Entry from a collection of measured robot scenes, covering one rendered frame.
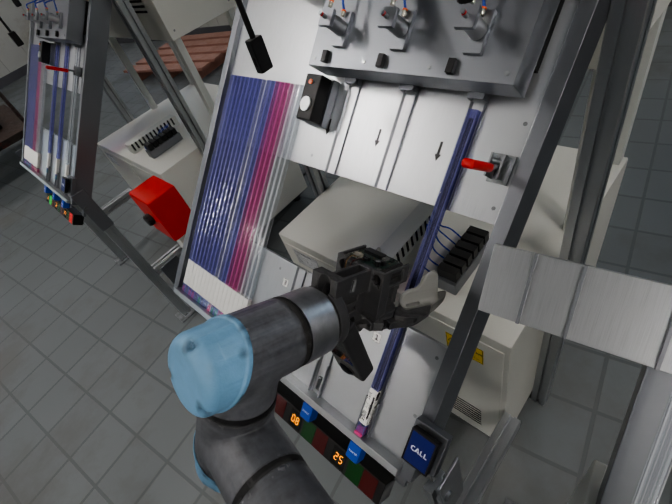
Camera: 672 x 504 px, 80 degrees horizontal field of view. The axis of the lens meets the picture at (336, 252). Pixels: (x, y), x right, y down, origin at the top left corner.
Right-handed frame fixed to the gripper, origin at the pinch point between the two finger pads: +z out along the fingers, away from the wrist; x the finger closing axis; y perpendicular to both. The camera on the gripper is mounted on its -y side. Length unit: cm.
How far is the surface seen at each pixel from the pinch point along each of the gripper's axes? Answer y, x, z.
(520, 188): 16.8, -9.5, 3.5
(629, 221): -10, -11, 151
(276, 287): -11.7, 27.1, -2.3
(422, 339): -6.6, -4.0, -1.1
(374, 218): -7, 37, 40
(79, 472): -121, 107, -23
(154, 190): -11, 94, 5
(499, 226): 11.8, -8.8, 2.3
